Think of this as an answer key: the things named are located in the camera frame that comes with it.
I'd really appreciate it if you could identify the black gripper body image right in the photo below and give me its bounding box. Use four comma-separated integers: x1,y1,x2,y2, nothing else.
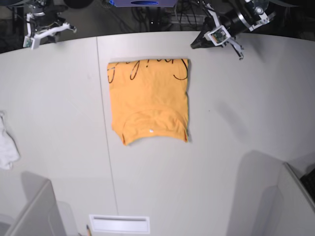
219,9,251,36

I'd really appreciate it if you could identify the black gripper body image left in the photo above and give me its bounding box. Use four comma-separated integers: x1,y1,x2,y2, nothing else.
31,9,65,31

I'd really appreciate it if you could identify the orange T-shirt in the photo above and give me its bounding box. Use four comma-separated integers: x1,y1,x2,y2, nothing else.
107,58,189,146

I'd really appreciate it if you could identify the blue grey device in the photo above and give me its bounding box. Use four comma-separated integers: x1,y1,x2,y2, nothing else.
113,0,177,7

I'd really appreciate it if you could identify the white cloth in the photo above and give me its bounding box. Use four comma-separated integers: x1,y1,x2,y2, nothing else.
0,111,20,170

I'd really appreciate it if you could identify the black keyboard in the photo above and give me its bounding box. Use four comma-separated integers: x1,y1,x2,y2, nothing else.
300,169,315,198

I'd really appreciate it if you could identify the grey box right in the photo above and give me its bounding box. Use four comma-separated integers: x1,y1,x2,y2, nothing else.
257,163,315,236

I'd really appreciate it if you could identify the grey box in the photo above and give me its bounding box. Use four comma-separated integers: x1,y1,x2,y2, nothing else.
0,179,66,236
257,163,315,236

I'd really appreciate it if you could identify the grey box left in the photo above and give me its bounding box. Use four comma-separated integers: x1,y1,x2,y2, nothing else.
0,179,66,236

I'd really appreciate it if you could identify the pencil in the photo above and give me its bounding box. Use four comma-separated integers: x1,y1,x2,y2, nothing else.
86,225,92,236

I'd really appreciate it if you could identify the white paper label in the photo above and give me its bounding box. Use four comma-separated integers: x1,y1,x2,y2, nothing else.
89,214,151,234

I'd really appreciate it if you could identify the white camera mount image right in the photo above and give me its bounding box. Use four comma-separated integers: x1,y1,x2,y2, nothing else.
202,2,244,60

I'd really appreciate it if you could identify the white camera mount image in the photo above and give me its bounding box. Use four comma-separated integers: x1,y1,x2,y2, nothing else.
202,2,244,60
23,13,77,50

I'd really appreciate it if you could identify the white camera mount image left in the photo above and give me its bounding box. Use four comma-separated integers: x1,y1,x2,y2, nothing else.
23,13,77,50

